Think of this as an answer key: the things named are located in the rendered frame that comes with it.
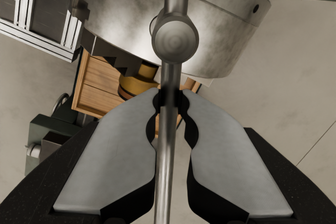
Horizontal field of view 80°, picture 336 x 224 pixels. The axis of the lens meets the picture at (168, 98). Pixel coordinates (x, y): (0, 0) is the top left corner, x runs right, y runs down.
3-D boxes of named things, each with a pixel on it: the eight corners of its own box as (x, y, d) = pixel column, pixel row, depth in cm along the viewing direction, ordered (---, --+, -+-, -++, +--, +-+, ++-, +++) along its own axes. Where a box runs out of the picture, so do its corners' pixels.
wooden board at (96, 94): (94, 21, 59) (89, 23, 55) (204, 67, 65) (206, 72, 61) (75, 103, 72) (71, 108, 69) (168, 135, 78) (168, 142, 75)
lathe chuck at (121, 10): (109, -45, 46) (22, -87, 18) (229, 12, 52) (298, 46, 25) (99, -4, 50) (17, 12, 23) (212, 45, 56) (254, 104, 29)
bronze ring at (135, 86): (120, 57, 37) (107, 98, 41) (167, 76, 38) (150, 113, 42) (130, 44, 45) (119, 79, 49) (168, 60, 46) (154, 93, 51)
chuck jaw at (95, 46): (141, 11, 37) (77, -7, 28) (159, 23, 34) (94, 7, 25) (124, 65, 42) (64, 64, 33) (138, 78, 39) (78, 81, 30)
